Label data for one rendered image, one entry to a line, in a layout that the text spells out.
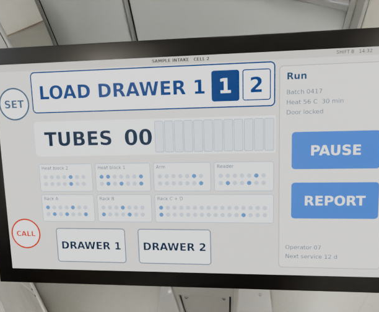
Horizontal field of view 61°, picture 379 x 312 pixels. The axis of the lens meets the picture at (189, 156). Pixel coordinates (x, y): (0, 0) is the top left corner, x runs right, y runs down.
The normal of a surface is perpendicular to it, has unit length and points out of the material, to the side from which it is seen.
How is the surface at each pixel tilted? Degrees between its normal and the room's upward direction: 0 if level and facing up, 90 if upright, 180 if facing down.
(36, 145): 50
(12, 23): 90
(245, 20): 90
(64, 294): 1
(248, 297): 5
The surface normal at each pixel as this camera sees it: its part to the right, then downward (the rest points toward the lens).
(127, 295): -0.09, -0.68
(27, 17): 0.73, 0.45
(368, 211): -0.11, 0.12
